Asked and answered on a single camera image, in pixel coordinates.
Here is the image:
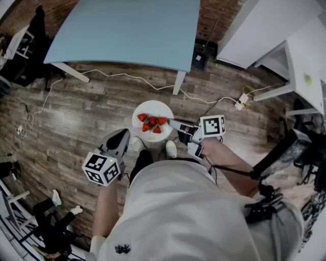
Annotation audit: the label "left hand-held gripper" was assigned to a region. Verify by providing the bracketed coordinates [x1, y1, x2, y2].
[81, 128, 132, 188]

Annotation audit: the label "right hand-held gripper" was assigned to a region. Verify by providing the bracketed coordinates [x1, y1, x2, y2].
[167, 114, 227, 162]

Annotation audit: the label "white round plate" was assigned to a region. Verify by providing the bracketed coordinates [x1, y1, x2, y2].
[131, 100, 174, 143]

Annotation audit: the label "person's left forearm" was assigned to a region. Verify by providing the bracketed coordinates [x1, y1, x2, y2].
[91, 178, 123, 238]

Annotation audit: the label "person's right forearm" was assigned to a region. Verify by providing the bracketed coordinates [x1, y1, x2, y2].
[201, 137, 261, 199]

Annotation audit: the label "light blue round table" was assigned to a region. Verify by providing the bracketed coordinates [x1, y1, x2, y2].
[43, 0, 202, 96]

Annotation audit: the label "person's white shoe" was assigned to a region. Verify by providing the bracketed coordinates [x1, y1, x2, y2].
[130, 136, 144, 154]
[165, 140, 178, 159]

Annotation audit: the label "person's black trousers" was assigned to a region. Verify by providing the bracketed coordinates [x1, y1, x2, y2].
[129, 149, 155, 186]

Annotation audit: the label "white power strip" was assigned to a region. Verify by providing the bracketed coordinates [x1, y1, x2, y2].
[234, 92, 252, 111]

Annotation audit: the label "black box with white label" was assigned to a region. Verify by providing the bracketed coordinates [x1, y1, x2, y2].
[192, 42, 218, 69]

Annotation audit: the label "person's white shirt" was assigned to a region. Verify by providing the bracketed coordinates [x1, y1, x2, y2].
[90, 158, 306, 261]

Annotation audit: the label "black chest-mounted screen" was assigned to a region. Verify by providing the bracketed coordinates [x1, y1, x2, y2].
[253, 128, 299, 180]

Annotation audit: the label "white metal rack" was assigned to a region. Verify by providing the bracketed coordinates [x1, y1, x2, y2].
[0, 178, 37, 233]

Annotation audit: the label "black mesh office chair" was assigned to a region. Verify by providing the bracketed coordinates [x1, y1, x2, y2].
[279, 98, 326, 192]

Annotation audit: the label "white side desk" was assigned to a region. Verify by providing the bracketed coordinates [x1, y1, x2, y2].
[253, 15, 326, 116]

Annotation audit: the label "long white floor cable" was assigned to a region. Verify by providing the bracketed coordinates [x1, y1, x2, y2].
[80, 68, 241, 105]

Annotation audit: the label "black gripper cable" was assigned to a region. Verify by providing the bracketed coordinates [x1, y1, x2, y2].
[203, 155, 256, 187]

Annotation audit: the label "thin white charger cable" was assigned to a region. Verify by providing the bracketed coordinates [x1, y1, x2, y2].
[19, 75, 67, 140]

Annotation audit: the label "black screen mount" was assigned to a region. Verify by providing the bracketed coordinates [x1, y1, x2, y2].
[243, 184, 285, 224]

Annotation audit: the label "white wire shelf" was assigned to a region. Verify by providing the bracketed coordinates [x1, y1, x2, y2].
[5, 24, 36, 61]

